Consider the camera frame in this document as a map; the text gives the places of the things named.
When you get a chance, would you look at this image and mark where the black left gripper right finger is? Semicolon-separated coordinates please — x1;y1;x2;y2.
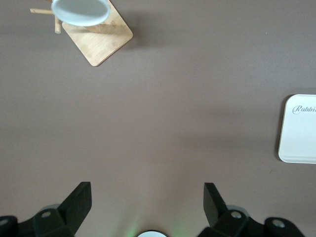
198;182;307;237

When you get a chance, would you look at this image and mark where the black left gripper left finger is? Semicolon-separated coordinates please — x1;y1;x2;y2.
0;182;92;237

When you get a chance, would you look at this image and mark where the white smiley face cup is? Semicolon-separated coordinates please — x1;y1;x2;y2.
51;0;111;27

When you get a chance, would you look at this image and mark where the wooden cup rack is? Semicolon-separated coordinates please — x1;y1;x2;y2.
30;0;133;67

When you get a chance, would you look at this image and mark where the cream plastic tray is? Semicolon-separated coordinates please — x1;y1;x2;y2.
278;94;316;164

